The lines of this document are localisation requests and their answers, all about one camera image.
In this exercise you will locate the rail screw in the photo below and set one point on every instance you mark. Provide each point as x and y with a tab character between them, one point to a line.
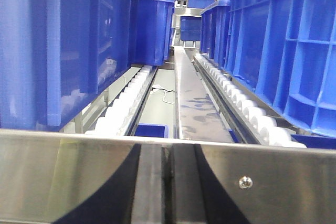
245	182

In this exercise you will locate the blue bin behind left crate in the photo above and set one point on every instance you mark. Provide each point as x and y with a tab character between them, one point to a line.
153	29

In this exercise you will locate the white roller track left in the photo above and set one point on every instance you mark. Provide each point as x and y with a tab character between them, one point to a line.
118	116

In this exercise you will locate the blue bin far centre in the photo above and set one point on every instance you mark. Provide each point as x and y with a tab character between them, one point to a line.
190	28

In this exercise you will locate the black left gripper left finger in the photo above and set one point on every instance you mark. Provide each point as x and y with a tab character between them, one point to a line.
133	194

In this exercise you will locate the white roller track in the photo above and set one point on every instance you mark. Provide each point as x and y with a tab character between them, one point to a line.
249	122
118	116

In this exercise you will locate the steel shelf front rail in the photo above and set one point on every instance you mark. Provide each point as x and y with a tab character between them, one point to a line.
45	175

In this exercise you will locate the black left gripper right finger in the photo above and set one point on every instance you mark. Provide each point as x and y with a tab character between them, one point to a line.
197	195

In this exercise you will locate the white roller track right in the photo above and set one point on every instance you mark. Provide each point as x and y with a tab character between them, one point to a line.
249	122

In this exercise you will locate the large blue crate left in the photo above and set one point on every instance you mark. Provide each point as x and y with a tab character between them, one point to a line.
57	56

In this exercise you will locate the large ribbed blue crate right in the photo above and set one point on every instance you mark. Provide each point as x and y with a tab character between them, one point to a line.
284	52

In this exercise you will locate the steel centre divider strip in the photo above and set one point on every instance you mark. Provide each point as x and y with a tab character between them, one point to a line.
196	116

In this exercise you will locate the small blue bin below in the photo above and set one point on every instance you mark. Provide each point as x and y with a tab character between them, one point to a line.
152	130

